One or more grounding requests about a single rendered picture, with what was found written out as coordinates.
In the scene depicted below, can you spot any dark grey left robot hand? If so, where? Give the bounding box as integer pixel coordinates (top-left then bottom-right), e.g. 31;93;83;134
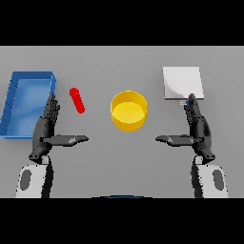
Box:
28;92;90;164

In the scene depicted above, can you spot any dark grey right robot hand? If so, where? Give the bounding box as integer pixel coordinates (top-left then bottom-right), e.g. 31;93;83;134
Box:
154;92;216;164

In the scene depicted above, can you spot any red beaker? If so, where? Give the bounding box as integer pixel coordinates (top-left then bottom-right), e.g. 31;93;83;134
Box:
69;87;86;114

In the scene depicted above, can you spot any pale square measuring scale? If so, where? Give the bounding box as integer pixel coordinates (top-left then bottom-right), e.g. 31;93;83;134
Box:
162;66;205;106

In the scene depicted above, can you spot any yellow bowl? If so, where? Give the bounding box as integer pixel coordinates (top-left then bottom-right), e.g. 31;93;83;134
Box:
110;90;148;132

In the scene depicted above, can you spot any blue tray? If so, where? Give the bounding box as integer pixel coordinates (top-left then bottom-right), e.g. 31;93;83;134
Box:
0;71;58;140

